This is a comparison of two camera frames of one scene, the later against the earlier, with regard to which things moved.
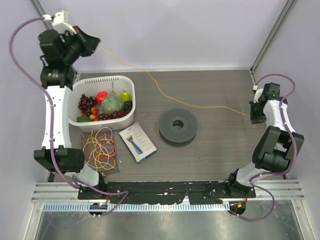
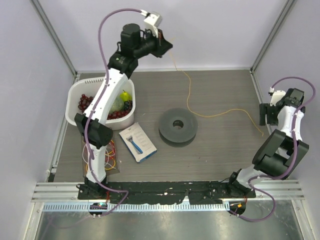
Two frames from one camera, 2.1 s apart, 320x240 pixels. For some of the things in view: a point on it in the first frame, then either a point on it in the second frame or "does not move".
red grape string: [115, 114] does not move
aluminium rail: [280, 189] does not move
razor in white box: [138, 143] does not move
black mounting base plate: [165, 192] does not move
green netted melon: [112, 103] does not move
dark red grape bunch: [85, 104] does not move
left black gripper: [89, 43] -> [162, 46]
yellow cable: [159, 89] -> [188, 94]
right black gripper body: [256, 115] -> [272, 119]
